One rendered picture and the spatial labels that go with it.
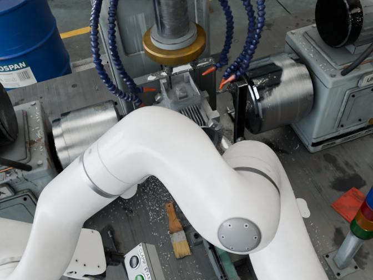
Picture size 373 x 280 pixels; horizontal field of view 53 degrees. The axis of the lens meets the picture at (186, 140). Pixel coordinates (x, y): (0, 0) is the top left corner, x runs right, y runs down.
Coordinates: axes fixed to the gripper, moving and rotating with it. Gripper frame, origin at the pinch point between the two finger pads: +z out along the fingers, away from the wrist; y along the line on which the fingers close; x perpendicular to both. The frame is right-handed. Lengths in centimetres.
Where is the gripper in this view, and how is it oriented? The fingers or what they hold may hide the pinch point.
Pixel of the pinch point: (114, 258)
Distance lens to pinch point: 93.6
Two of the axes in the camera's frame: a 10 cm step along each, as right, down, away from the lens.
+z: 6.2, 3.3, 7.1
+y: -3.1, -7.3, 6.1
